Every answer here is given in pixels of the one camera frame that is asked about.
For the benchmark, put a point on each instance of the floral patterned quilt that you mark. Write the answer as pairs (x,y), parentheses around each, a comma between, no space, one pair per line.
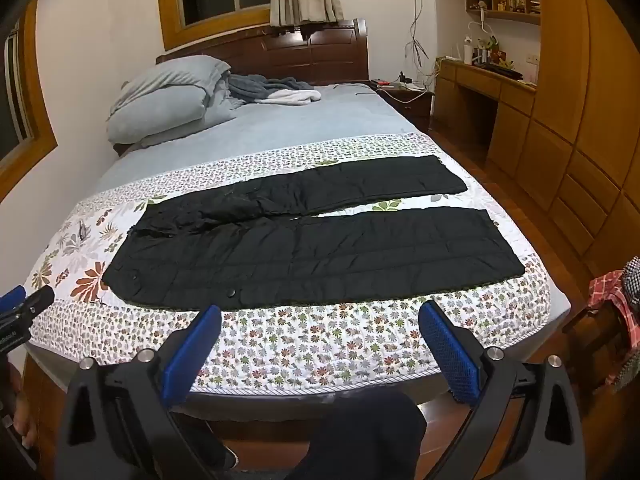
(325,340)

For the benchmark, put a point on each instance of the light blue folded duvet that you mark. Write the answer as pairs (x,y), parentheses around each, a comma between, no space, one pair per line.
(165,105)

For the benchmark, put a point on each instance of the black flat desk device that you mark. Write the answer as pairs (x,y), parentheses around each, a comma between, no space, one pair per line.
(500,71)

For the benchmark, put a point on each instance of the person's dark shoe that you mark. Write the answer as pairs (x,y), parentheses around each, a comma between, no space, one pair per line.
(220,450)

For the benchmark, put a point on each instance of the black quilted pants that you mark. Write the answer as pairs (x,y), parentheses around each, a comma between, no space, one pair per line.
(300,260)

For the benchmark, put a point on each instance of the light wooden desk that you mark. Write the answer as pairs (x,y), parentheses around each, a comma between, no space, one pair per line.
(470,80)

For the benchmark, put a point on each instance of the red plaid shirt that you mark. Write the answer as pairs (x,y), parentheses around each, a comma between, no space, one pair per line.
(612,295)

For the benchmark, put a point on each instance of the light wooden wardrobe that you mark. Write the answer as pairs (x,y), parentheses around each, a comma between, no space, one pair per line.
(590,110)

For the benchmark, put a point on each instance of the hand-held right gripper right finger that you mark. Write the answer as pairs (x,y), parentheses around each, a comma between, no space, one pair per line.
(452,355)

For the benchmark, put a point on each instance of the person's dark trouser leg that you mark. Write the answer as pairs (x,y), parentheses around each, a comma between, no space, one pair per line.
(360,440)

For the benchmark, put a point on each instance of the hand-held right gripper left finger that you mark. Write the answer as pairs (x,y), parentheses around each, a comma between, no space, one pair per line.
(192,345)

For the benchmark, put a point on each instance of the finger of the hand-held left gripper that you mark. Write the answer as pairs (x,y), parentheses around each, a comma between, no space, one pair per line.
(40,302)
(11,299)

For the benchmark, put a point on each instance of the red checkered cloth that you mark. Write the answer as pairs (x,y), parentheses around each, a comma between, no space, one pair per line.
(632,280)

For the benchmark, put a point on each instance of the white bottle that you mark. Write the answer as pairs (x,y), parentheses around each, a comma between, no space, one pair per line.
(468,50)

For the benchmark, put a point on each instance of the light blue bed sheet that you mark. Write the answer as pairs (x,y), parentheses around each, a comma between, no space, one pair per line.
(310,125)

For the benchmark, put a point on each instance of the wooden chair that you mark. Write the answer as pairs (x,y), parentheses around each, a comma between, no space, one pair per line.
(595,325)

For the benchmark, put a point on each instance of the dark wooden nightstand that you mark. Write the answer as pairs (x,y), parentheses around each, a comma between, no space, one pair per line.
(415,105)

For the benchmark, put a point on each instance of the white desk lamp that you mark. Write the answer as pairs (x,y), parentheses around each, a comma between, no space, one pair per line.
(481,12)

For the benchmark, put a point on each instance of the person's left hand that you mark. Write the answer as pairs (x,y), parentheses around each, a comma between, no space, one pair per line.
(25,420)

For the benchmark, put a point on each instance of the grey and white clothes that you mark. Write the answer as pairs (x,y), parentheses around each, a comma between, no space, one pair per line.
(270,87)

